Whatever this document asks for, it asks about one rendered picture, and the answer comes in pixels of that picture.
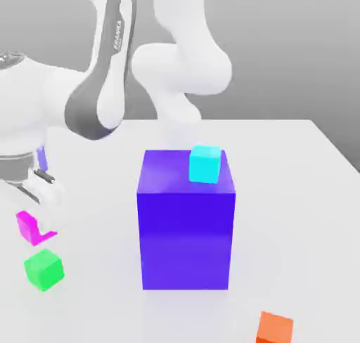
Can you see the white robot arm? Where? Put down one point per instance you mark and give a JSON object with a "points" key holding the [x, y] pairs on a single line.
{"points": [[180, 67]]}

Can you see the large purple box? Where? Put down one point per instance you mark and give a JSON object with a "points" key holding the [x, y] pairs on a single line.
{"points": [[185, 236]]}

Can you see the small green cube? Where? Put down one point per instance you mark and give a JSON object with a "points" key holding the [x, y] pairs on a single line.
{"points": [[43, 270]]}

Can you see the small magenta cube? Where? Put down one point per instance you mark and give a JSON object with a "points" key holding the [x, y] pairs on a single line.
{"points": [[26, 228]]}

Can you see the small cyan cube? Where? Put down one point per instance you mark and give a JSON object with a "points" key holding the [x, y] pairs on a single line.
{"points": [[204, 166]]}

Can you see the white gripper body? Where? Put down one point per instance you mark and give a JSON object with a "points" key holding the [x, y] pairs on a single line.
{"points": [[19, 201]]}

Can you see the small orange cube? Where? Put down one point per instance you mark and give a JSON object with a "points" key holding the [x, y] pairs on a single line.
{"points": [[274, 327]]}

